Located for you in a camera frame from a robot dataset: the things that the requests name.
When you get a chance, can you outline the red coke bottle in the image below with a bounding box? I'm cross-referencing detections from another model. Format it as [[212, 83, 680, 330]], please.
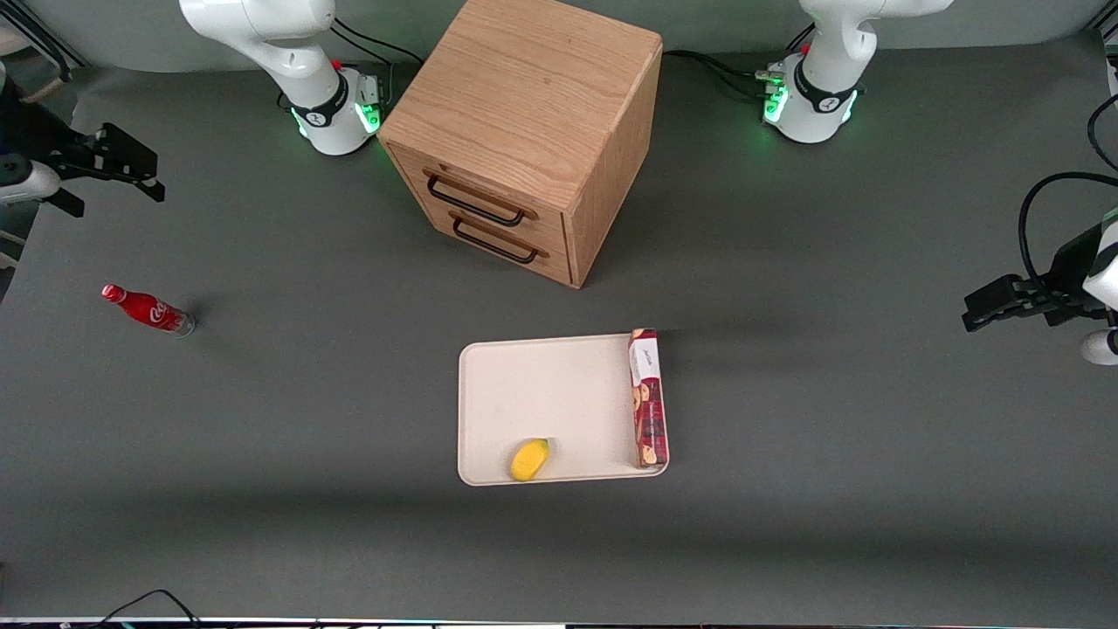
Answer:
[[101, 284, 197, 338]]

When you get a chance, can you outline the beige plastic tray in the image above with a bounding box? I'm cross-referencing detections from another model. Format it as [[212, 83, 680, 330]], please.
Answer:
[[458, 333, 671, 487]]

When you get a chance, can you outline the red cookie box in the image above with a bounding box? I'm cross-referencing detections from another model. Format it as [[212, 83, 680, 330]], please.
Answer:
[[629, 328, 669, 469]]

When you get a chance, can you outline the wooden drawer cabinet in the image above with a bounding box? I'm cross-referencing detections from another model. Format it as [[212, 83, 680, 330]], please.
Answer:
[[377, 0, 663, 290]]

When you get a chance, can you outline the wooden drawer front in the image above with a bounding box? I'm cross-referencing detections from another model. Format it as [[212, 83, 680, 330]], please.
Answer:
[[407, 192, 574, 288], [386, 142, 573, 254]]

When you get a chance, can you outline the yellow toy lemon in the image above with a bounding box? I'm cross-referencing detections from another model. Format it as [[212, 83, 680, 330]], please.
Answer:
[[510, 439, 551, 483]]

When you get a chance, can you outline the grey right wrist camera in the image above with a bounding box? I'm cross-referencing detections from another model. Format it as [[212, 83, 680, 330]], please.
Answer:
[[0, 160, 62, 208]]

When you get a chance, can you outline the black left arm looped cable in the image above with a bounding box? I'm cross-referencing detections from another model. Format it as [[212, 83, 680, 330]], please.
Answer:
[[1018, 170, 1118, 294]]

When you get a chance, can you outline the aluminium frame bar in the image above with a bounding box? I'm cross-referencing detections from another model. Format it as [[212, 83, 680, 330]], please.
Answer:
[[0, 0, 90, 73]]

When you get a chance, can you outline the black cable at table side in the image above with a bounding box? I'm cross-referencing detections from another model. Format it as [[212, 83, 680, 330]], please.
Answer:
[[1087, 92, 1118, 172]]

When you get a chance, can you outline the black right arm base cable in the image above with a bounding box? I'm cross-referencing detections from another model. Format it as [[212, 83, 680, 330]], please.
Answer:
[[330, 17, 425, 107]]

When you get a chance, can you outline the black arm base cable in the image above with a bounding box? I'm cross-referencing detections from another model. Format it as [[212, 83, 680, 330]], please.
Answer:
[[662, 24, 818, 99], [330, 17, 425, 107]]

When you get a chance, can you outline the black metal drawer handle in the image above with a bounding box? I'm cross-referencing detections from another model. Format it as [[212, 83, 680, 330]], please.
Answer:
[[451, 214, 540, 266], [426, 173, 528, 228]]

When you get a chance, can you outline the black left arm base cable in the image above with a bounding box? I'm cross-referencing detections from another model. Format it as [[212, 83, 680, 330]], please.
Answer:
[[662, 24, 818, 99]]

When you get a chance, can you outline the black table edge cable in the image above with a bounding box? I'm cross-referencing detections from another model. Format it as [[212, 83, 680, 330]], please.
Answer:
[[87, 590, 204, 629]]

